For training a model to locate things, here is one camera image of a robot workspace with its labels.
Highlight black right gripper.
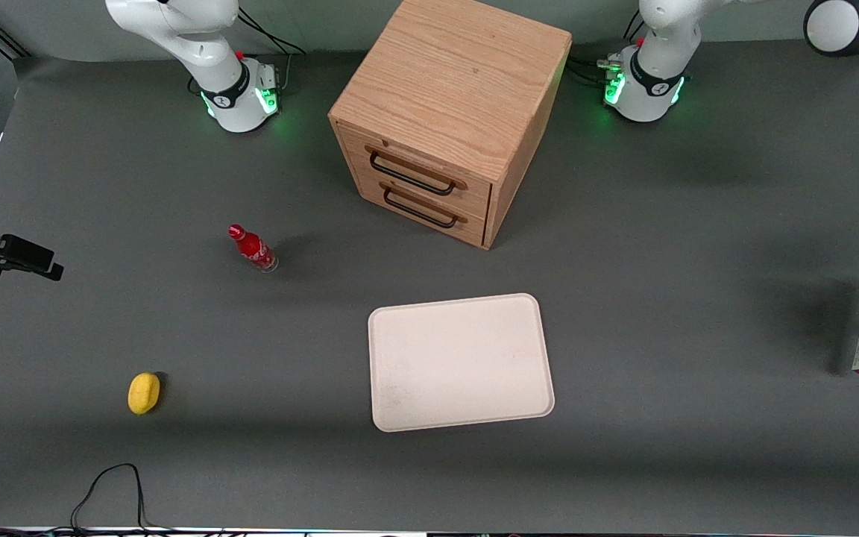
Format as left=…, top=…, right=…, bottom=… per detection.
left=0, top=210, right=65, bottom=282

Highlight beige plastic tray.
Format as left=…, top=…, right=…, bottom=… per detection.
left=368, top=293, right=556, bottom=433

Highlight yellow lemon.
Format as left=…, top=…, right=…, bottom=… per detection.
left=128, top=372, right=162, bottom=415

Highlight red cola bottle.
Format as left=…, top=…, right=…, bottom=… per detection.
left=227, top=224, right=280, bottom=274

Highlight wooden drawer front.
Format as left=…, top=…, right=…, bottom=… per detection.
left=339, top=123, right=492, bottom=219
left=353, top=166, right=488, bottom=248

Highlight wooden drawer cabinet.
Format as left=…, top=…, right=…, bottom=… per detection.
left=327, top=0, right=573, bottom=251

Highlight thin black loose cable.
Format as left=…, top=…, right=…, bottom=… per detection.
left=70, top=463, right=177, bottom=535

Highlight aluminium frame rail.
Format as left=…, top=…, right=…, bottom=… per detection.
left=0, top=10, right=32, bottom=60

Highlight black base cables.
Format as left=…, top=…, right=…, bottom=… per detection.
left=570, top=19, right=650, bottom=85
left=238, top=6, right=308, bottom=95

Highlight black wire drawer handle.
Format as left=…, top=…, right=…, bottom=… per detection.
left=380, top=182, right=468, bottom=229
left=365, top=145, right=468, bottom=198

